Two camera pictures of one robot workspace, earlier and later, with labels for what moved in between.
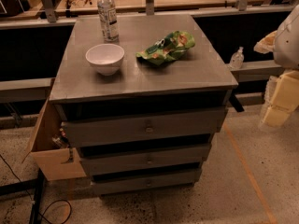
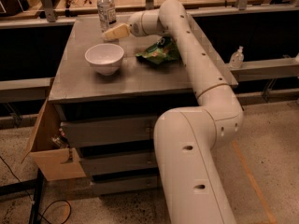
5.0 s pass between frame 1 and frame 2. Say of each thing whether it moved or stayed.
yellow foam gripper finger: moved
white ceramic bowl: stayed
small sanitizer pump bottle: stayed
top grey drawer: stayed
